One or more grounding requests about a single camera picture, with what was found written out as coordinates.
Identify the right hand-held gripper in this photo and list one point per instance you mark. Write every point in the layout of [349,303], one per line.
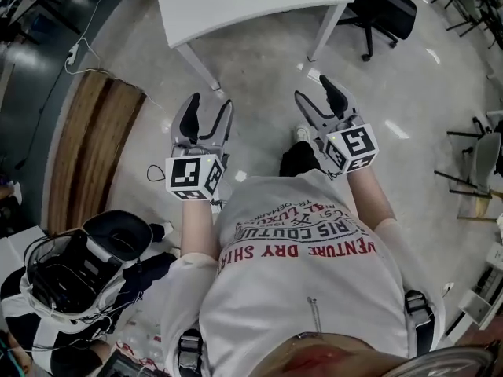
[353,143]

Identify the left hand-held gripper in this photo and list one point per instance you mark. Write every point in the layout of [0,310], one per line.
[188,177]

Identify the person's left forearm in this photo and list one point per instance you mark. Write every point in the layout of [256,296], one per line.
[198,230]

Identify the person's right forearm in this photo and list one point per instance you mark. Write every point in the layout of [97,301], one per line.
[371,198]

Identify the person's white shoe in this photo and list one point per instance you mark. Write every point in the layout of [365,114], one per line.
[302,132]

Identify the person's black trouser leg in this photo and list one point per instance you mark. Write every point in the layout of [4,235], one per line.
[298,159]

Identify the black office chair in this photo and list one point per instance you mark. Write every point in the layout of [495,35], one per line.
[381,10]

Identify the wooden plank board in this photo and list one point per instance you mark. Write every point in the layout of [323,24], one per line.
[94,143]

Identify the white table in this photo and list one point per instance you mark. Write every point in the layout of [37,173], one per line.
[243,10]

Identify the grey folding chair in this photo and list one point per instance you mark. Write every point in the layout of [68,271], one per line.
[485,155]

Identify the person's white printed T-shirt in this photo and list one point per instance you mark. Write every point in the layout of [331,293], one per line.
[298,289]

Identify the white storage box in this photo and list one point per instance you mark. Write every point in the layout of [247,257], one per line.
[485,289]

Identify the black frame chair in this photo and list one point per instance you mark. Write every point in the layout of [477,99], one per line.
[467,2]

